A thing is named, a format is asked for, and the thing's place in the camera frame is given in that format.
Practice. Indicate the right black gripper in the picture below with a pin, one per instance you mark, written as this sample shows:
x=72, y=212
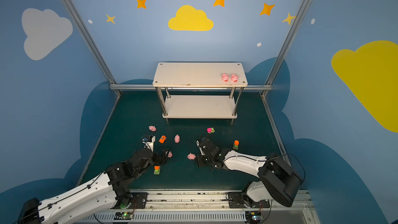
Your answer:
x=203, y=154

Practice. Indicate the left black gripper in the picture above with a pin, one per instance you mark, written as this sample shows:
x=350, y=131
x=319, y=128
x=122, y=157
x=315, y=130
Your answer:
x=159, y=157

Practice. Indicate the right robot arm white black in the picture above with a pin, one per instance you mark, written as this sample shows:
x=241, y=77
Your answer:
x=277, y=179

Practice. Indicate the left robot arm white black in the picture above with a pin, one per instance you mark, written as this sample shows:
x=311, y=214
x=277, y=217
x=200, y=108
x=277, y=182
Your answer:
x=107, y=190

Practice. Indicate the white two-tier shelf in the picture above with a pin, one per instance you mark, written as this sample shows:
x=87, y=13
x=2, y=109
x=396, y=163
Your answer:
x=199, y=76

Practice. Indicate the orange green toy truck left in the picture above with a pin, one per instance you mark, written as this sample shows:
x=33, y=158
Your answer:
x=157, y=170

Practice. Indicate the orange green toy truck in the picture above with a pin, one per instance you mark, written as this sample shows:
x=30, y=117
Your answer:
x=157, y=170
x=235, y=145

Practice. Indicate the orange toy car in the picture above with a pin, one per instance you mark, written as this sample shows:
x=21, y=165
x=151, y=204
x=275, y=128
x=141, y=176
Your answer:
x=162, y=139

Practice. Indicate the pink green toy car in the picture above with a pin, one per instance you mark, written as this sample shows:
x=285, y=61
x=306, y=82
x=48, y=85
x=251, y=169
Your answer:
x=210, y=130

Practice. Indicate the orange green toy truck right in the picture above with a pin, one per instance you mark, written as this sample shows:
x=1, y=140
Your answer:
x=235, y=145

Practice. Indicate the left controller board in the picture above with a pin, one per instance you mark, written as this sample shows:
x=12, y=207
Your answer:
x=123, y=216

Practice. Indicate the controller board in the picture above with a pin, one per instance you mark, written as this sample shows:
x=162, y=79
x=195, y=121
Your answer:
x=253, y=217
x=123, y=216

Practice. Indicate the right controller board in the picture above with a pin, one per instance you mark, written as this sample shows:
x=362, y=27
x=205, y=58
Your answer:
x=253, y=217

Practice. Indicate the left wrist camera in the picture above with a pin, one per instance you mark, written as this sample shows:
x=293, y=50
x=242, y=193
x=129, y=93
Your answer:
x=148, y=141

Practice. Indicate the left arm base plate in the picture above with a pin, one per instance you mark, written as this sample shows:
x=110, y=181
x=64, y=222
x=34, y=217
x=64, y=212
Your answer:
x=133, y=200

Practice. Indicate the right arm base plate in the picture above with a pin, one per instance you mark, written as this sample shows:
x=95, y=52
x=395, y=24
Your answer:
x=241, y=200

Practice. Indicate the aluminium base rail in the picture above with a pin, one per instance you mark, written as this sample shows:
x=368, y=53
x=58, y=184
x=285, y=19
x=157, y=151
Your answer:
x=206, y=206

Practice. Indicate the rear aluminium frame bar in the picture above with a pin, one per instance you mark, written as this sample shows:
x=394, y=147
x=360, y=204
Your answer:
x=139, y=87

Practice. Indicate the left aluminium frame post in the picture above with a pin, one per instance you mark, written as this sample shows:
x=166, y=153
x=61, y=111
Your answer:
x=83, y=30

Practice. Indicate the aluminium frame post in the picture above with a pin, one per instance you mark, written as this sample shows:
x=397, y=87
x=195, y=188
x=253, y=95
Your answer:
x=83, y=30
x=294, y=27

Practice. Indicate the right aluminium frame post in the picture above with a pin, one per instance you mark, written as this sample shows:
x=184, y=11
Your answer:
x=294, y=27

